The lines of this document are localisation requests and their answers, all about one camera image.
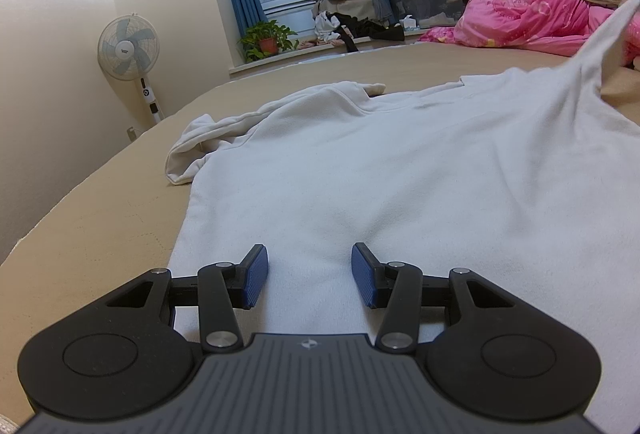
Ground pink quilt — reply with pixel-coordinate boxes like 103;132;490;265
417;0;640;64

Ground white standing fan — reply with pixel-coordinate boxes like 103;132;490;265
97;14;165;125

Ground potted green plant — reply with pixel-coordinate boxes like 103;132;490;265
239;20;300;63

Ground white shirt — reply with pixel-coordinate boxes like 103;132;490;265
165;0;640;434

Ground black garment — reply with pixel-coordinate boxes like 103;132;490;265
330;12;406;53

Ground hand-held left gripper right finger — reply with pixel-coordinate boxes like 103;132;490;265
350;242;507;354

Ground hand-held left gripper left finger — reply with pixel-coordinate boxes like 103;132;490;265
106;243;270;353

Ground tan bed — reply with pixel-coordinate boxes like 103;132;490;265
0;41;640;425

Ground white crumpled cloth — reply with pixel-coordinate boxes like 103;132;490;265
314;11;343;42

